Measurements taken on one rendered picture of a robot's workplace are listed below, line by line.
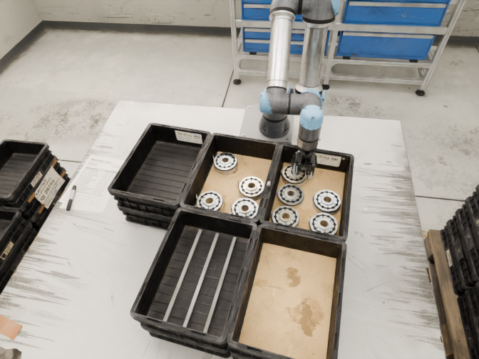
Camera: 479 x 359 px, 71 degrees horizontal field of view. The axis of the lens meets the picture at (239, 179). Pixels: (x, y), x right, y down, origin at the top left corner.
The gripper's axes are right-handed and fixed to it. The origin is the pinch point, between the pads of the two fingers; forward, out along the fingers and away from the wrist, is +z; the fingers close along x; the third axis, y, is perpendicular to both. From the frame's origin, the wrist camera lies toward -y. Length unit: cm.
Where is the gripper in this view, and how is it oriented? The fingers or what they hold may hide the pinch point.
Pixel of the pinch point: (301, 174)
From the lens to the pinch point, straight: 141.1
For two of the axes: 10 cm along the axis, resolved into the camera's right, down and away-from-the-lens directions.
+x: 9.9, 0.9, -1.3
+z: 0.5, 6.2, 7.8
